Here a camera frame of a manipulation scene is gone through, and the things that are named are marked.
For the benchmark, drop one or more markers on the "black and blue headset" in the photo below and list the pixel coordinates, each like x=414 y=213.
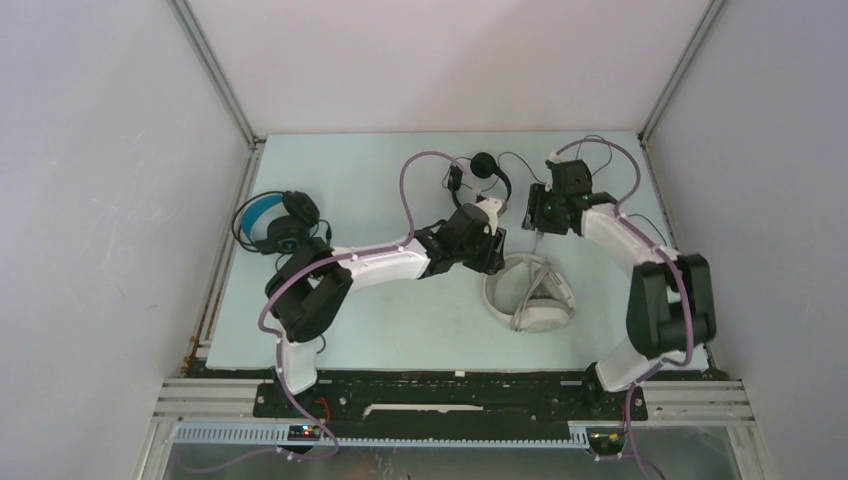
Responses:
x=275 y=222

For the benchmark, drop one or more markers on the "white slotted cable duct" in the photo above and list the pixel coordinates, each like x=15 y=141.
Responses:
x=285 y=435

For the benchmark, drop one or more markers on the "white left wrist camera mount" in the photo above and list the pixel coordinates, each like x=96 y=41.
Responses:
x=492 y=208

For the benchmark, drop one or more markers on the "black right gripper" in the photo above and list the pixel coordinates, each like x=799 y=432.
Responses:
x=533 y=217

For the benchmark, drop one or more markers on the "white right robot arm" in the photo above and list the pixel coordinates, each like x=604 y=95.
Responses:
x=670 y=309

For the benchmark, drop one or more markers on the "aluminium frame post right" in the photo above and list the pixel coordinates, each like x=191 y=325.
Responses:
x=699 y=37

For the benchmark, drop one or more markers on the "white gaming headset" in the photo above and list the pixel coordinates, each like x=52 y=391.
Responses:
x=548 y=304

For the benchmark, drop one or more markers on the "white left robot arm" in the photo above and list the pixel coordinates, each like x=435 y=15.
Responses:
x=306 y=294

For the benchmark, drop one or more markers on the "small black on-ear headphones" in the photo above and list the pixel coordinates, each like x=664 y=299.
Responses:
x=482 y=166

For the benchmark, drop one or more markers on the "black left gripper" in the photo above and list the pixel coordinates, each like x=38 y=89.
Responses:
x=492 y=254

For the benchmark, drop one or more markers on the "aluminium frame post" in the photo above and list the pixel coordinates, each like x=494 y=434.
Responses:
x=699 y=37
x=190 y=24

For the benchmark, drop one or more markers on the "aluminium frame post left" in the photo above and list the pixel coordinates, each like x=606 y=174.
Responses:
x=190 y=24

